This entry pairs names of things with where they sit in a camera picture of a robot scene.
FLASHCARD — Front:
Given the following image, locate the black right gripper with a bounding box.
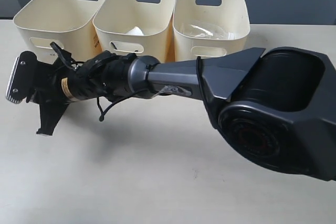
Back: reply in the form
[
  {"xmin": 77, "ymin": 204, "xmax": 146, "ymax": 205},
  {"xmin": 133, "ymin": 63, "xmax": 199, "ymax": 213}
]
[{"xmin": 26, "ymin": 56, "xmax": 105, "ymax": 136}]

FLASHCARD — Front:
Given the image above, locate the white paper cup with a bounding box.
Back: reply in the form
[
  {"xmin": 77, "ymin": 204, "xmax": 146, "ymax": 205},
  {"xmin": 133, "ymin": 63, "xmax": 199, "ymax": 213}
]
[{"xmin": 126, "ymin": 26, "xmax": 144, "ymax": 36}]

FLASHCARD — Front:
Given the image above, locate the clear plastic bottle white cap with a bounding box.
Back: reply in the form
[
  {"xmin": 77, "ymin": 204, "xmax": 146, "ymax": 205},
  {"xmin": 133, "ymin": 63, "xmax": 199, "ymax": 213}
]
[{"xmin": 180, "ymin": 20, "xmax": 236, "ymax": 40}]

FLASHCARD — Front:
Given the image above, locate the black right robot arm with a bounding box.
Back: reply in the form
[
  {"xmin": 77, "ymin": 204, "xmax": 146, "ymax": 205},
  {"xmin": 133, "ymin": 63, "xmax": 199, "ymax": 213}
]
[{"xmin": 26, "ymin": 47, "xmax": 335, "ymax": 181}]

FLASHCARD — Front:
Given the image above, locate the left cream plastic bin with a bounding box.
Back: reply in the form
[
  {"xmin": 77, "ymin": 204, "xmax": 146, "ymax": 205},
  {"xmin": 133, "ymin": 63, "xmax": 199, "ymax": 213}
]
[{"xmin": 13, "ymin": 0, "xmax": 105, "ymax": 63}]

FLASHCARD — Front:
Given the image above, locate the cream plastic bin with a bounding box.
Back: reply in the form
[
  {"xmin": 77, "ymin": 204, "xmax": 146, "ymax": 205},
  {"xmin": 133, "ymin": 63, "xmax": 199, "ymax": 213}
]
[
  {"xmin": 173, "ymin": 0, "xmax": 250, "ymax": 61},
  {"xmin": 93, "ymin": 0, "xmax": 175, "ymax": 62},
  {"xmin": 13, "ymin": 0, "xmax": 105, "ymax": 63}
]

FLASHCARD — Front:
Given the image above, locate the middle cream plastic bin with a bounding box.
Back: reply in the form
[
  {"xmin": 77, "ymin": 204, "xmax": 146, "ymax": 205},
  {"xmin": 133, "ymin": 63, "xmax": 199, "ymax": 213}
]
[{"xmin": 93, "ymin": 0, "xmax": 175, "ymax": 62}]

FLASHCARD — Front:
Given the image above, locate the right cream plastic bin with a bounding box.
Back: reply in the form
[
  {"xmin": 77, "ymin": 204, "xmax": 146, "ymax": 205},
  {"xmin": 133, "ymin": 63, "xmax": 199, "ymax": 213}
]
[{"xmin": 173, "ymin": 0, "xmax": 250, "ymax": 61}]

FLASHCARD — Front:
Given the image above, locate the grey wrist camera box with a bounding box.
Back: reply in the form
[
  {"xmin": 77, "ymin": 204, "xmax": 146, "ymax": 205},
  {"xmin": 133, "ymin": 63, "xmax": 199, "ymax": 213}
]
[{"xmin": 5, "ymin": 51, "xmax": 38, "ymax": 104}]

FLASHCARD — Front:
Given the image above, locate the black cable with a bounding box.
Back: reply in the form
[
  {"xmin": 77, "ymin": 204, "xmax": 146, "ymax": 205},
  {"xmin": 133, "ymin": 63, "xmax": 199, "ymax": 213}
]
[{"xmin": 96, "ymin": 56, "xmax": 205, "ymax": 122}]

